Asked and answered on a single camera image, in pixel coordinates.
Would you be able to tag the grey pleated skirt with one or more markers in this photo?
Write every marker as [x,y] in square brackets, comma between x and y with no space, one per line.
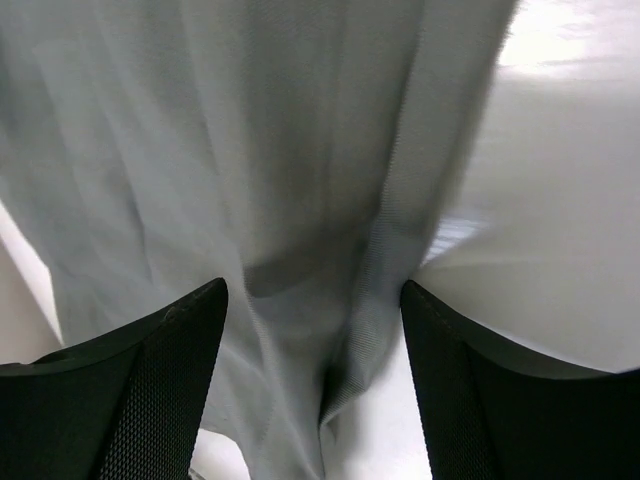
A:
[298,149]

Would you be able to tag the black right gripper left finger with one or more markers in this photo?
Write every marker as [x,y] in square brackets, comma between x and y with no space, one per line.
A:
[125,405]

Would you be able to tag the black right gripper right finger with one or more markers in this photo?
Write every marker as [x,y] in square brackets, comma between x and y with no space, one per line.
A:
[491,408]

